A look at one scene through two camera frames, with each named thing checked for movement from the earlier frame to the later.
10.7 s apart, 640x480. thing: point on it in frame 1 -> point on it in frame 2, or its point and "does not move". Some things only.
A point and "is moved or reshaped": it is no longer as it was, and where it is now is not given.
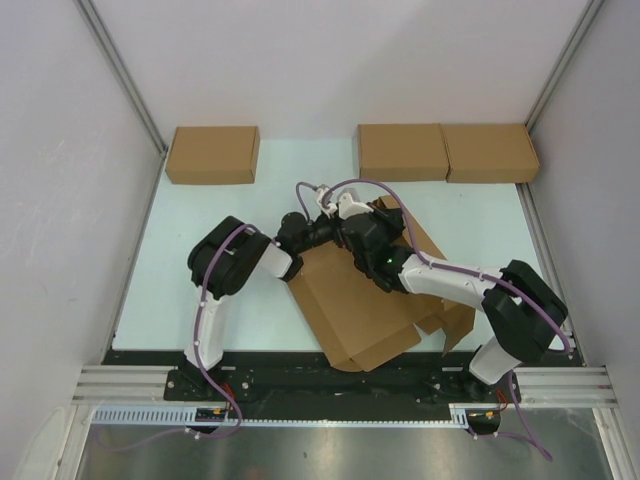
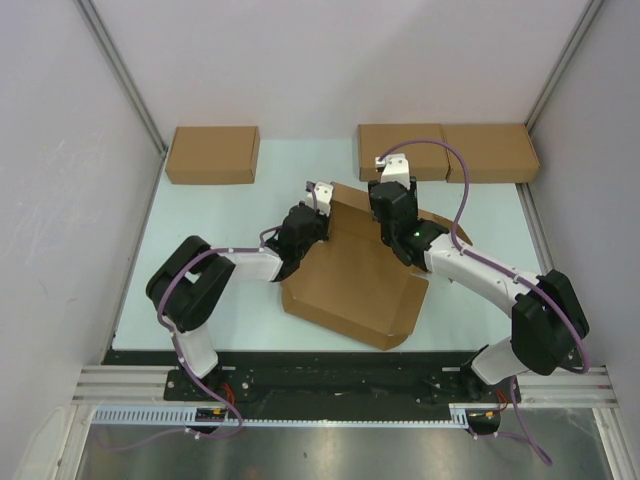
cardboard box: x=214 y=155 does not move
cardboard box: x=402 y=152 does not move
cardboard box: x=490 y=153 does not move
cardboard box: x=358 y=322 is moved or reshaped
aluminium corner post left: x=114 y=59 does not move
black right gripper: x=391 y=218 -> x=411 y=193
